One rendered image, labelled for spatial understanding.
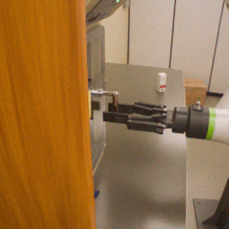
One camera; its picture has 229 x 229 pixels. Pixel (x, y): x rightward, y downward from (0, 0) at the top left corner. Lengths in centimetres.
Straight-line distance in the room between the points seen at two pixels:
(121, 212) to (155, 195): 12
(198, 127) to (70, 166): 39
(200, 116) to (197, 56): 295
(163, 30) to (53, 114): 322
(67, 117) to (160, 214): 45
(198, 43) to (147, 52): 73
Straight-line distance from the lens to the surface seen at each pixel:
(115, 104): 69
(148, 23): 350
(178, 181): 80
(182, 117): 67
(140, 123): 64
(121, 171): 81
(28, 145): 40
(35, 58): 32
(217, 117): 67
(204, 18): 349
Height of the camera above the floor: 149
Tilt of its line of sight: 30 degrees down
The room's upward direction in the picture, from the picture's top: straight up
